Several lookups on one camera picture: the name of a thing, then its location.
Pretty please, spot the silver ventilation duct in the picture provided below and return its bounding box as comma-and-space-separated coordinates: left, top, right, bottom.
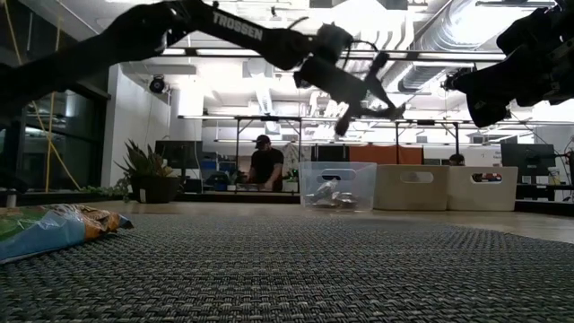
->
412, 0, 499, 50

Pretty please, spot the dark grey woven placemat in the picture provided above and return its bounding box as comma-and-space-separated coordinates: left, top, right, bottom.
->
0, 213, 574, 323

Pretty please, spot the potted succulent plant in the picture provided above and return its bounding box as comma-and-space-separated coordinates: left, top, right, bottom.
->
115, 139, 181, 204

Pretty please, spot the black ceiling camera fixture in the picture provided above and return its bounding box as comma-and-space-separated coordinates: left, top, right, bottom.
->
441, 66, 472, 91

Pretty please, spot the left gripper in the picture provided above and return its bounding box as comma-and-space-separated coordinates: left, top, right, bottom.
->
293, 51, 407, 135

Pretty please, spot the clear plastic storage bin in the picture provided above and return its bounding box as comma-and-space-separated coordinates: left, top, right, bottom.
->
298, 161, 378, 211

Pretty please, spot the orange partition panel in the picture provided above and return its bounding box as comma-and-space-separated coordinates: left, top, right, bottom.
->
348, 145, 425, 165

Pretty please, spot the black ceiling spotlight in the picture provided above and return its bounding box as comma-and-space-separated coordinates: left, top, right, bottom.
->
149, 74, 168, 95

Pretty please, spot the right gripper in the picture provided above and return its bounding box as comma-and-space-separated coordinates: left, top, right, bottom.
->
465, 0, 574, 129

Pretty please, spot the orange-ended Chewy granola bar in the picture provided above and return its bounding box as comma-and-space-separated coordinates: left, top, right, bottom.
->
329, 191, 360, 209
308, 179, 340, 204
0, 204, 135, 266

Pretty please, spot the black workstation frame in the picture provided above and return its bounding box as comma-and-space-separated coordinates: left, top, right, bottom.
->
232, 115, 463, 165

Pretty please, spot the black computer monitor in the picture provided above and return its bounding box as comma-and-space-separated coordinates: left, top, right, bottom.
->
500, 143, 557, 177
154, 140, 204, 170

